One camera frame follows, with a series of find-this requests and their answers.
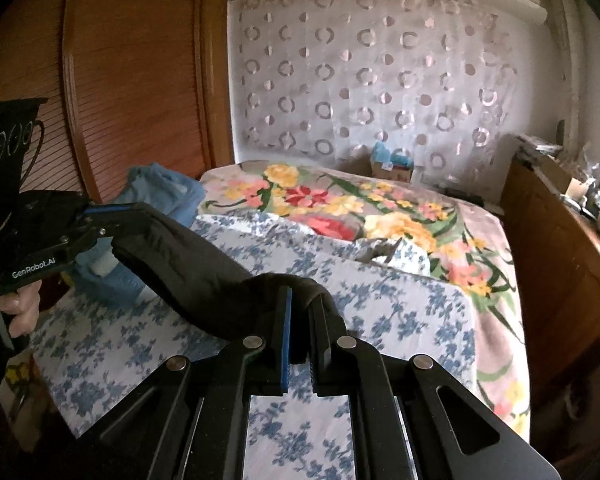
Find black pants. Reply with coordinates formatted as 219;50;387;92
111;214;344;344

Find person's left hand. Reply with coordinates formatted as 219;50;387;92
0;281;42;338

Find folded blue jeans stack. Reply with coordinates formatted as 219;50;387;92
70;162;206;308

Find blue floral bedspread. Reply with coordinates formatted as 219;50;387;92
32;211;476;479

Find wooden wardrobe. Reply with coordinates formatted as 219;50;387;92
0;0;234;202

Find colourful flower blanket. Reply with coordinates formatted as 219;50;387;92
198;160;530;438

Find long wooden cabinet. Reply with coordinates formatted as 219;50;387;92
499;156;600;411

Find circle patterned curtain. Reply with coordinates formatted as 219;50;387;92
229;0;566;191

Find cardboard box with blue cloth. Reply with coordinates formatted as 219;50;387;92
370;142;414;183

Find cardboard box on cabinet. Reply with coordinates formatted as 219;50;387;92
540;155;590;202

